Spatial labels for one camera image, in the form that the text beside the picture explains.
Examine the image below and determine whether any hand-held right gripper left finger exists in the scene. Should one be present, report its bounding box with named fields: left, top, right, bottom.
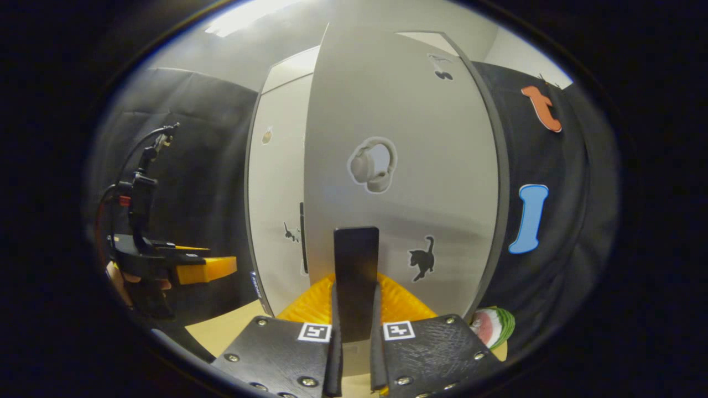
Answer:
left=213, top=274, right=343, bottom=398

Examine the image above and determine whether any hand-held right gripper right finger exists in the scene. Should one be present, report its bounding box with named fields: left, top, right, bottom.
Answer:
left=369, top=274, right=501, bottom=398

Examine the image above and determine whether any black door handle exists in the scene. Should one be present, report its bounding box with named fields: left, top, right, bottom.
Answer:
left=334, top=227, right=380, bottom=343
left=299, top=202, right=308, bottom=275

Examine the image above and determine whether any grey cabinet door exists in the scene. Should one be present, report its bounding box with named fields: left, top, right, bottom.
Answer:
left=246, top=75, right=321, bottom=317
left=304, top=25, right=501, bottom=321

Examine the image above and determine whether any grey double-door shoe cabinet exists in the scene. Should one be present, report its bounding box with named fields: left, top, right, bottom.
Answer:
left=243, top=25, right=511, bottom=320

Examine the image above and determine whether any grey cabinet drawer front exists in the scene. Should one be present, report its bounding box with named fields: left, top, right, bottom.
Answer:
left=260, top=47, right=321, bottom=93

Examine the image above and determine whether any watermelon slice toy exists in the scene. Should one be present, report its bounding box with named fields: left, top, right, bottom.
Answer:
left=470, top=307, right=516, bottom=350

